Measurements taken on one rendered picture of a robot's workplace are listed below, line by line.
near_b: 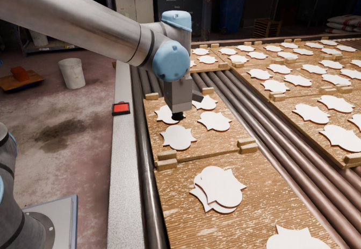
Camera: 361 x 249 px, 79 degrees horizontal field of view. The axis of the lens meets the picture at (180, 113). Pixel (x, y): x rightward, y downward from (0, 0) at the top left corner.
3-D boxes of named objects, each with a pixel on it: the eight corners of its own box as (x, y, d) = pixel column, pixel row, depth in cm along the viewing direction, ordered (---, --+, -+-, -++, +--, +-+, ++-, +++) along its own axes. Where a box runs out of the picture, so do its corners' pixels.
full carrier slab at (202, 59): (173, 74, 128) (173, 67, 126) (162, 53, 162) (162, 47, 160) (229, 70, 135) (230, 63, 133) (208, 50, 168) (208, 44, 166)
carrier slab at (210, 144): (154, 166, 68) (154, 163, 67) (143, 102, 102) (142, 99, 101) (257, 149, 75) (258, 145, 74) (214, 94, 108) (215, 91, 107)
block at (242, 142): (238, 148, 73) (239, 142, 71) (236, 145, 74) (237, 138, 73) (254, 146, 74) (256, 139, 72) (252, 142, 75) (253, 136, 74)
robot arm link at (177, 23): (153, 11, 56) (182, 8, 59) (156, 53, 62) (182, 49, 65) (167, 15, 50) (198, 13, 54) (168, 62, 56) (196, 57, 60)
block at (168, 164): (158, 172, 64) (157, 165, 63) (157, 167, 66) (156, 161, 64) (177, 168, 66) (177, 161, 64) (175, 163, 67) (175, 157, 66)
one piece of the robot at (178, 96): (210, 64, 61) (207, 113, 70) (197, 54, 68) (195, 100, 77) (170, 70, 57) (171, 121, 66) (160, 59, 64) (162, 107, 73)
